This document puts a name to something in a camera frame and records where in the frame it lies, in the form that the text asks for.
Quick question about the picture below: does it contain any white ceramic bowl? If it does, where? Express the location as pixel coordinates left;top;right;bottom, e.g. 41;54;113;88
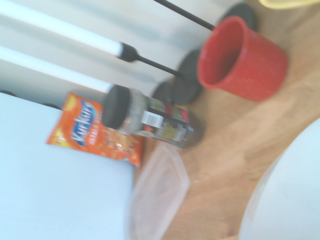
238;116;320;240

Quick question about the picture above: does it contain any spice jar with black cap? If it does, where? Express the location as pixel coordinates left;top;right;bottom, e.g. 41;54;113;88
102;84;207;151

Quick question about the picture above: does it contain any black candle holder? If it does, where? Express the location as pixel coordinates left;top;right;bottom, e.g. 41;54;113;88
117;42;204;106
152;80;176;104
152;0;257;32

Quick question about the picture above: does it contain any clear plastic lid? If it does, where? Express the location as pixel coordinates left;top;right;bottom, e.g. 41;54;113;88
128;144;192;240

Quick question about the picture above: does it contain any orange snack bag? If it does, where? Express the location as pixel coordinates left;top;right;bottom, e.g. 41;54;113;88
45;90;145;170

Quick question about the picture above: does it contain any red plastic cup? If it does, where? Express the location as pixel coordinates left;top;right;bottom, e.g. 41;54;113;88
197;15;289;103

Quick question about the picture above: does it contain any yellow round object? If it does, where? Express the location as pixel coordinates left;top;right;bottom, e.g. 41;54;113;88
258;0;314;10

